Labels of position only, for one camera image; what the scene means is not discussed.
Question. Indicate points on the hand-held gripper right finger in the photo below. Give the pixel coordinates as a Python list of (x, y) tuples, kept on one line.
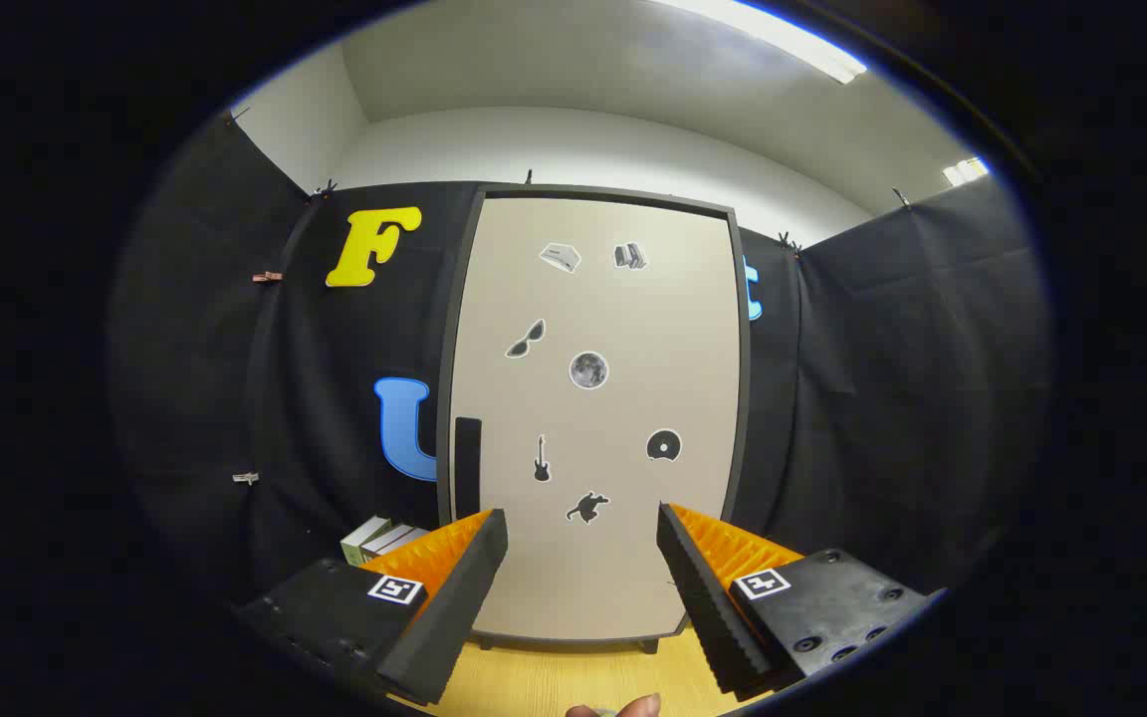
[(708, 597)]

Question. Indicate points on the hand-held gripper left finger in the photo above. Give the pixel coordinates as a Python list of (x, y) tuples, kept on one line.
[(454, 607)]

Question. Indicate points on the grey cabinet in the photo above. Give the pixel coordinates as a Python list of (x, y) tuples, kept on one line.
[(745, 398)]

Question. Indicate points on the black backdrop cloth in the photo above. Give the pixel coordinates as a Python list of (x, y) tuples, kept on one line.
[(882, 378)]

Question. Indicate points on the copper clip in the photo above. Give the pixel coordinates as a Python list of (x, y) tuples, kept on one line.
[(267, 277)]

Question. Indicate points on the small ceiling light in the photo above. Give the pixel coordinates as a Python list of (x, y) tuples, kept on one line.
[(965, 171)]

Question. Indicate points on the long ceiling light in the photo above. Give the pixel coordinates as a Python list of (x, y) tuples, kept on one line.
[(793, 40)]

